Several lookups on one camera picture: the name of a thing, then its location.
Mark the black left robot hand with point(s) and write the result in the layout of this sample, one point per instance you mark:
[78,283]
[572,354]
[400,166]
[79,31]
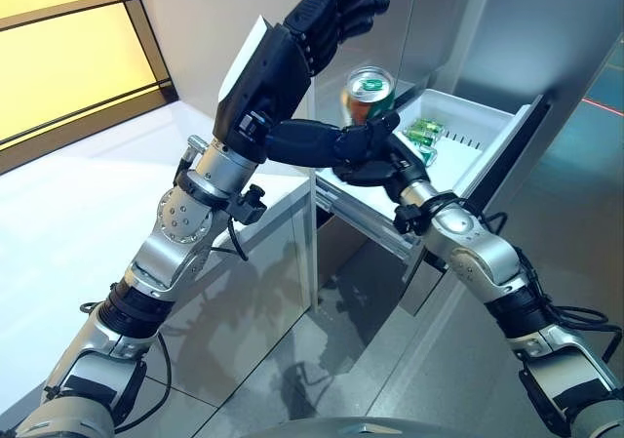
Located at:
[273,77]

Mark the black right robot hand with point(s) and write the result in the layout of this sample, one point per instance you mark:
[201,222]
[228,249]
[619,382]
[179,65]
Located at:
[404,165]

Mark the white fridge drawer dark front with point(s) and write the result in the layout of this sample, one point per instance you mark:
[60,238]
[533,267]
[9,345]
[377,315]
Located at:
[468,131]

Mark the tall green drink can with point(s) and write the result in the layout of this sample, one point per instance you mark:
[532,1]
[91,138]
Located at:
[373,96]

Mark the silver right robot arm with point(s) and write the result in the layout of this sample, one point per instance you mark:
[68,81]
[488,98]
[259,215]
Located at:
[468,243]

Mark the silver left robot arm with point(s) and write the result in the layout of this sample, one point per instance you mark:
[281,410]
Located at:
[180,223]

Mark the steel fridge drawer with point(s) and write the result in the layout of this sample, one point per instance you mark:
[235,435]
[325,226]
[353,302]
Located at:
[424,291]

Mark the stainless steel fridge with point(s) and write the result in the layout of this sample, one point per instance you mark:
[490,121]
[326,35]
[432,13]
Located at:
[512,28]

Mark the white counter cabinet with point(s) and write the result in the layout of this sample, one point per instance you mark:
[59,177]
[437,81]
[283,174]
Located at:
[73,213]

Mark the grey robot torso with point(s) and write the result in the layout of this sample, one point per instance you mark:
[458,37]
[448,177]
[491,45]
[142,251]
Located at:
[390,428]

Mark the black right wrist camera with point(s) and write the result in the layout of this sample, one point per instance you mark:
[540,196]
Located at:
[408,219]

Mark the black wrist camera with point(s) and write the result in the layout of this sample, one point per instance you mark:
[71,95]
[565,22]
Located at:
[248,206]
[408,219]

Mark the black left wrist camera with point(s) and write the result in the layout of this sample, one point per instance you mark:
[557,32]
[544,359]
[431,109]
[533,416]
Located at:
[248,206]

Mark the lit window black frame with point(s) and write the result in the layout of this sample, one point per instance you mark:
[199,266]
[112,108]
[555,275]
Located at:
[63,57]

